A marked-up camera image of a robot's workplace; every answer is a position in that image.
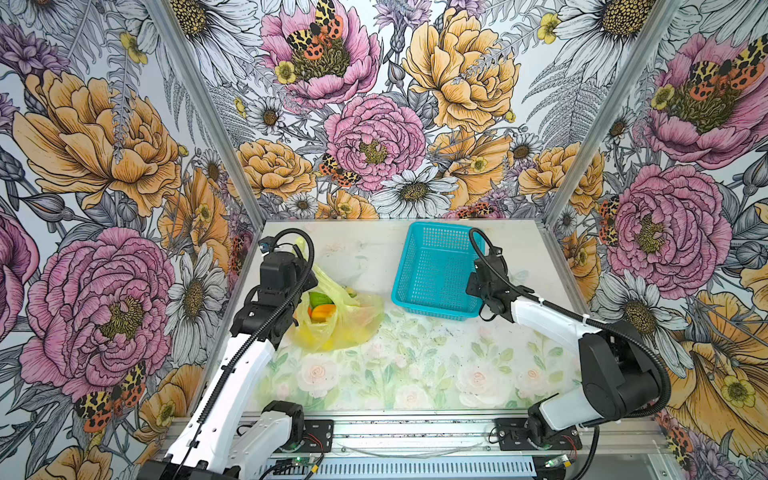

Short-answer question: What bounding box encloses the yellow-green plastic bag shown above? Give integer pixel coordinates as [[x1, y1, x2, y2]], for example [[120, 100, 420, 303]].
[[288, 265, 386, 353]]

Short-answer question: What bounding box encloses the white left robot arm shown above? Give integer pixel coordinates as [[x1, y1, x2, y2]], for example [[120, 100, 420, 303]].
[[137, 244, 318, 479]]

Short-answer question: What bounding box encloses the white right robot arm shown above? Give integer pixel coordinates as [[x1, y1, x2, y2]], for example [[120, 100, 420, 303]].
[[466, 255, 671, 447]]

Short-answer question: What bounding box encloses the orange toy fruit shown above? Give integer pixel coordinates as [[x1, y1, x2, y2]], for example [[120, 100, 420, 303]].
[[308, 304, 337, 324]]

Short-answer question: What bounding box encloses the green toy pepper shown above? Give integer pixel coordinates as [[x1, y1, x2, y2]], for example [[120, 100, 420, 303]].
[[309, 291, 334, 309]]

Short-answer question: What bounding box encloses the teal plastic mesh basket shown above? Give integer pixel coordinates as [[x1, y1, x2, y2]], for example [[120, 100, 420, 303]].
[[391, 222, 482, 321]]

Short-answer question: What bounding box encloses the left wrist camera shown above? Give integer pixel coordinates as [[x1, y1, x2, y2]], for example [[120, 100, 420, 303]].
[[258, 236, 279, 254]]

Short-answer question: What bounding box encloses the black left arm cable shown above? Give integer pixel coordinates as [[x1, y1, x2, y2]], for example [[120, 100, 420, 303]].
[[179, 227, 317, 457]]

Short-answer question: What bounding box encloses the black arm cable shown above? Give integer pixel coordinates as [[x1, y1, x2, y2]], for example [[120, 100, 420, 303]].
[[467, 227, 672, 480], [179, 227, 317, 457]]

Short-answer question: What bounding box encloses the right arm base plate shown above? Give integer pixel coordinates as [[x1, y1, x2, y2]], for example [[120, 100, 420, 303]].
[[489, 417, 583, 451]]

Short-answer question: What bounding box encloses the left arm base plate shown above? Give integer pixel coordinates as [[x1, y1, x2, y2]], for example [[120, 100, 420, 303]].
[[274, 419, 335, 454]]

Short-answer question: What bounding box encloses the aluminium front rail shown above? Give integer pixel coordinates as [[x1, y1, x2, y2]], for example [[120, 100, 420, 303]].
[[305, 410, 666, 458]]

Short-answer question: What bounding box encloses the white vented cable duct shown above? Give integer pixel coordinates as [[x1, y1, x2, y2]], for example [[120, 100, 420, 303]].
[[267, 456, 537, 479]]

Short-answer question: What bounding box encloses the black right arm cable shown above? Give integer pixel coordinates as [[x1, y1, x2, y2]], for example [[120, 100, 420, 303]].
[[467, 227, 672, 480]]

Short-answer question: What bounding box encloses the aluminium frame corner post left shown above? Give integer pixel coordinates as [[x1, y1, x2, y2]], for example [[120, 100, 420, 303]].
[[147, 1, 265, 233]]

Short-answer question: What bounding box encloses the aluminium frame corner post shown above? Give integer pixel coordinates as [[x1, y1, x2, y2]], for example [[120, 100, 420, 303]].
[[542, 0, 682, 227], [147, 1, 265, 233]]

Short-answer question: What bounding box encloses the aluminium frame corner post right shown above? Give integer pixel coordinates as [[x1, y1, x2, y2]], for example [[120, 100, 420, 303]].
[[542, 0, 682, 227]]

